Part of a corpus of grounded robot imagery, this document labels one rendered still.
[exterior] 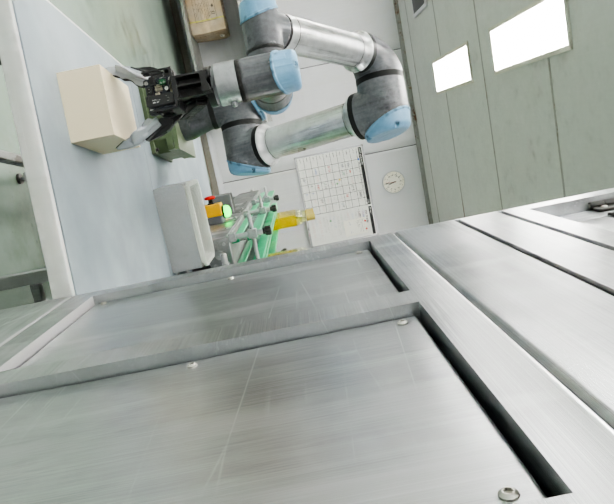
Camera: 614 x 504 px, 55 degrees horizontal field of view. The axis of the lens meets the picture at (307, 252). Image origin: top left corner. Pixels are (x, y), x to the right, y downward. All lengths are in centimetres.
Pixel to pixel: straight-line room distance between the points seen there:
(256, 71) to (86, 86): 29
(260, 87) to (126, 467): 80
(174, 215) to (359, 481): 129
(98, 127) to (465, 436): 88
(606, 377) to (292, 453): 18
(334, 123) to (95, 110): 64
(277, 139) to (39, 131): 75
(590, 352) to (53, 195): 79
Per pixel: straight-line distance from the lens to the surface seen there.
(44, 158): 99
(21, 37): 104
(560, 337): 42
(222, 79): 107
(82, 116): 110
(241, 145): 164
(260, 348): 52
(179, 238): 156
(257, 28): 120
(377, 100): 145
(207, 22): 723
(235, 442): 37
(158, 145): 166
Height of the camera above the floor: 112
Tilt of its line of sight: 1 degrees down
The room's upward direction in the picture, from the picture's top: 79 degrees clockwise
